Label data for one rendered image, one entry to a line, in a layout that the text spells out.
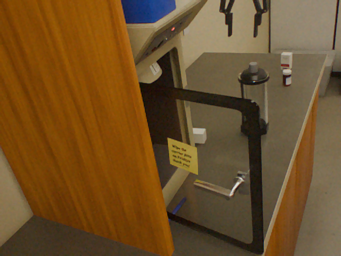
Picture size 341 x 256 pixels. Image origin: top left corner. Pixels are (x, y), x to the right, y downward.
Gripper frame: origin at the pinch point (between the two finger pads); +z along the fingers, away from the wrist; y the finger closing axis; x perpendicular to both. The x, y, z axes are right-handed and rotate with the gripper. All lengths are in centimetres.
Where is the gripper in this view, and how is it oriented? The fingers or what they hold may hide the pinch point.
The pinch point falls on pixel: (242, 27)
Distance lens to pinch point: 119.1
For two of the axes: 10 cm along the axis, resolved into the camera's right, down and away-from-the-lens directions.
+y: 9.2, 1.3, -3.7
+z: 0.7, 8.8, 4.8
